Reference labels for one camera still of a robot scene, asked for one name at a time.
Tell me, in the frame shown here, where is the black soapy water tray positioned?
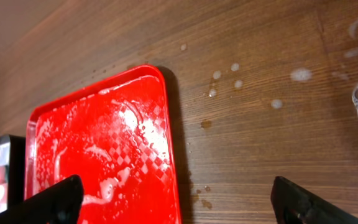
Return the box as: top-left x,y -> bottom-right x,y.
0,134 -> 25,213

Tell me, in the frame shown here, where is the red plastic tray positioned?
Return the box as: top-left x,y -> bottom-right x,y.
24,65 -> 182,223

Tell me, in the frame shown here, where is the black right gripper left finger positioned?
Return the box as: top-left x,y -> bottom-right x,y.
0,175 -> 84,224

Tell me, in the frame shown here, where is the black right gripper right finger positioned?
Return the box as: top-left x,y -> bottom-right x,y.
270,176 -> 358,224

